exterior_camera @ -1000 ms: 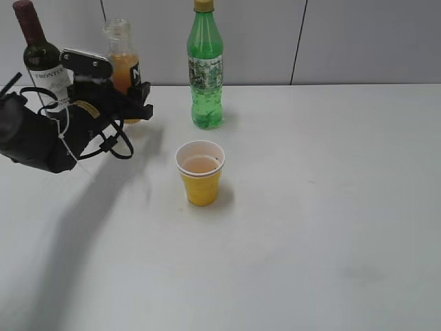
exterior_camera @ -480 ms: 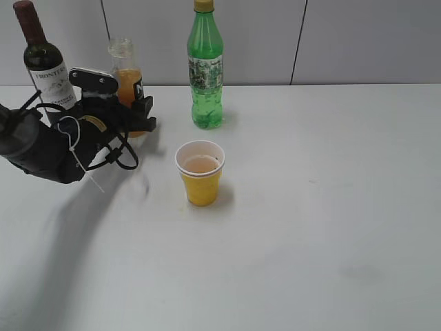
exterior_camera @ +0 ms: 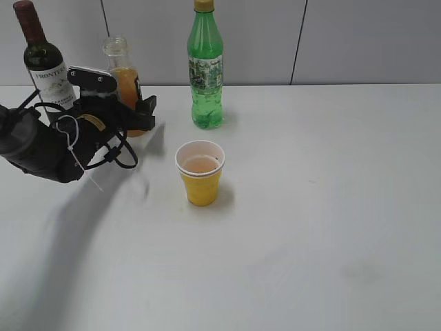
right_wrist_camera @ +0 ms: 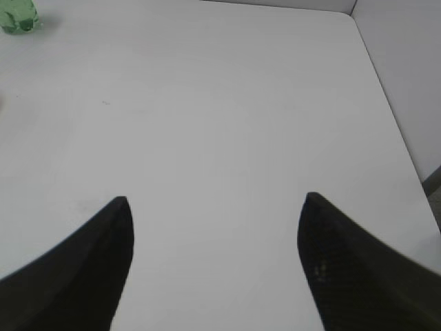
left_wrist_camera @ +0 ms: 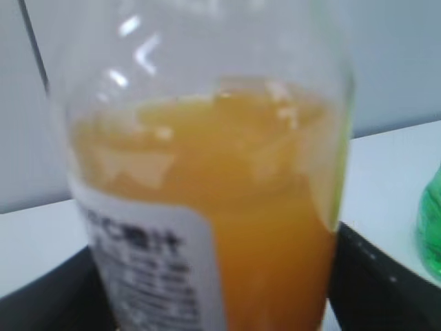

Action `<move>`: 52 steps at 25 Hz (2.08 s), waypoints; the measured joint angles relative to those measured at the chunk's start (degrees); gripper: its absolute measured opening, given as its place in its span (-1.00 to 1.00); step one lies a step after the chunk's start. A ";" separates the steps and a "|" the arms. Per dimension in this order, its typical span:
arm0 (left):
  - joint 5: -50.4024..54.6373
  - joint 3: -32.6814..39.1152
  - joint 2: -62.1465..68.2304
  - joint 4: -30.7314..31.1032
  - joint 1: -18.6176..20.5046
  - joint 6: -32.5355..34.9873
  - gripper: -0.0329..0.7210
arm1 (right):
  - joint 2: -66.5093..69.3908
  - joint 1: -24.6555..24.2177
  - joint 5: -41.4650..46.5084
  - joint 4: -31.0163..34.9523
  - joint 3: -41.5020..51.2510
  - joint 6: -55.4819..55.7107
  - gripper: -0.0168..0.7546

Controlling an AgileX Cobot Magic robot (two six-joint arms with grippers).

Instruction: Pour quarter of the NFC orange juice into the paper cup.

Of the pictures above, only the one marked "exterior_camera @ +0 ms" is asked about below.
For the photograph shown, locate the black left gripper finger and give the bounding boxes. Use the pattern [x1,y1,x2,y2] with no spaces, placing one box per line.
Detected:
[67,66,119,101]
[116,96,157,132]

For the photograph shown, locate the NFC orange juice bottle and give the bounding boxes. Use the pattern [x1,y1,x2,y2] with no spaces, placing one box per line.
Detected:
[101,35,152,138]

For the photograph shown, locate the yellow paper cup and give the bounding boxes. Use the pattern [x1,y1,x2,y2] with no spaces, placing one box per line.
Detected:
[175,140,225,206]

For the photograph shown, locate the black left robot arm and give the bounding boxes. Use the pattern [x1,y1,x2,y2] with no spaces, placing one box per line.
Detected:
[1,66,156,183]

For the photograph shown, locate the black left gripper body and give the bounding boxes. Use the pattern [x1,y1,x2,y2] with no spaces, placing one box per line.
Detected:
[48,97,131,172]

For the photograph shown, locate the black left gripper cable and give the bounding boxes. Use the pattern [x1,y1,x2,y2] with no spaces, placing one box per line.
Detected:
[15,89,139,170]

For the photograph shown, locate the dark red wine bottle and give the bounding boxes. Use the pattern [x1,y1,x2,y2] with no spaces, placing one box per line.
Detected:
[13,1,76,110]

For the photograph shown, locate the green plastic soda bottle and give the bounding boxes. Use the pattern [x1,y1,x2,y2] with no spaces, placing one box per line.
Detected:
[187,1,224,130]

